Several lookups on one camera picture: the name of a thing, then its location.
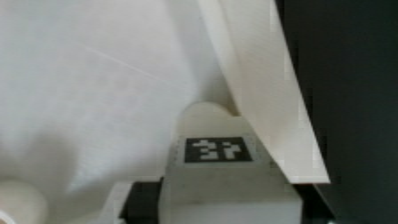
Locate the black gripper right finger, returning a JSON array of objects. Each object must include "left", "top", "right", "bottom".
[{"left": 294, "top": 184, "right": 344, "bottom": 224}]

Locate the white U-shaped obstacle fence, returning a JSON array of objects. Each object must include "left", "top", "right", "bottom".
[{"left": 198, "top": 0, "right": 331, "bottom": 184}]

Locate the white square tabletop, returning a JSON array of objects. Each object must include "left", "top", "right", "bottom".
[{"left": 0, "top": 0, "right": 233, "bottom": 224}]

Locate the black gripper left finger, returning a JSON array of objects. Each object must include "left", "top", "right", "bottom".
[{"left": 95, "top": 178, "right": 168, "bottom": 224}]

